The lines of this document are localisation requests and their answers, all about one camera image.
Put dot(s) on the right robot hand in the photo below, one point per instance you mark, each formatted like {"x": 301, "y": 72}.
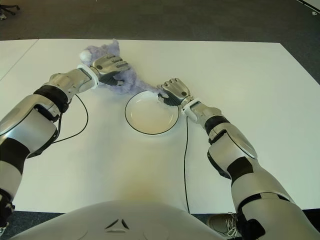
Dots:
{"x": 177, "y": 90}

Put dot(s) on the white sneaker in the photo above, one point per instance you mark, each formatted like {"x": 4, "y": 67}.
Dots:
{"x": 2, "y": 17}

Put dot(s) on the purple plush doll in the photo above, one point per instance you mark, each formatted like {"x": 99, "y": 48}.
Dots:
{"x": 135, "y": 82}

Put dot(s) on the black office chair base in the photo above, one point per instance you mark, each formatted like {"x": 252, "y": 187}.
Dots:
{"x": 11, "y": 7}

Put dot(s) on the silver robot torso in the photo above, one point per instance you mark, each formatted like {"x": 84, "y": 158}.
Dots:
{"x": 117, "y": 220}

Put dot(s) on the white panel edge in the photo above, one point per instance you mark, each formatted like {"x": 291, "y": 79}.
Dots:
{"x": 310, "y": 2}

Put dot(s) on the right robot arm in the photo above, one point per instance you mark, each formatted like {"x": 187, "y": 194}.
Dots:
{"x": 237, "y": 150}

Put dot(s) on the grey laced sneaker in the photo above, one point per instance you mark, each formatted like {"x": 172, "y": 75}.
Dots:
{"x": 222, "y": 225}

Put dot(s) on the white plate black rim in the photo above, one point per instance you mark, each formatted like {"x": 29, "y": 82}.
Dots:
{"x": 150, "y": 117}

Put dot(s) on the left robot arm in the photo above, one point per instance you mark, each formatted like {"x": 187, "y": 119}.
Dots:
{"x": 25, "y": 117}

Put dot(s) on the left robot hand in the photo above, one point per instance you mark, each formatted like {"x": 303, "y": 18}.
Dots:
{"x": 105, "y": 66}

